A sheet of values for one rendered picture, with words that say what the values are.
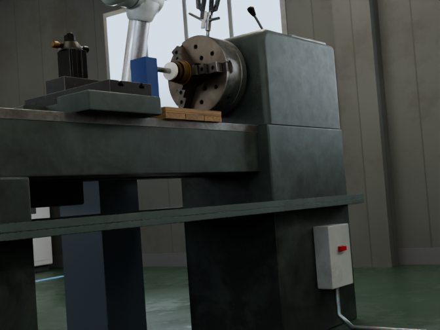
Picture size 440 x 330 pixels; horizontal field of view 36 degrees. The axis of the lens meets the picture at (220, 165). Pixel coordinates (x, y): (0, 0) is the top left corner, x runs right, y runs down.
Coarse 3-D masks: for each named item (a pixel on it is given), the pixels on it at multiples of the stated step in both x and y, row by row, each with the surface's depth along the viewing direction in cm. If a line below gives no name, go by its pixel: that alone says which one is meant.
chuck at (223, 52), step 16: (192, 48) 270; (208, 48) 265; (224, 48) 262; (240, 64) 266; (192, 80) 274; (208, 80) 265; (224, 80) 260; (240, 80) 266; (176, 96) 275; (208, 96) 265; (224, 96) 262
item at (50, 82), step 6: (60, 78) 222; (66, 78) 222; (72, 78) 224; (78, 78) 226; (48, 84) 226; (54, 84) 224; (60, 84) 222; (66, 84) 221; (72, 84) 223; (78, 84) 225; (84, 84) 227; (48, 90) 226; (54, 90) 224; (60, 90) 222
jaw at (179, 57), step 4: (176, 48) 270; (180, 48) 270; (184, 48) 272; (172, 52) 271; (176, 52) 271; (180, 52) 269; (184, 52) 270; (176, 56) 267; (180, 56) 266; (184, 56) 268; (188, 56) 270; (176, 60) 268; (180, 60) 264; (184, 60) 266; (188, 60) 268; (192, 64) 268; (196, 64) 270
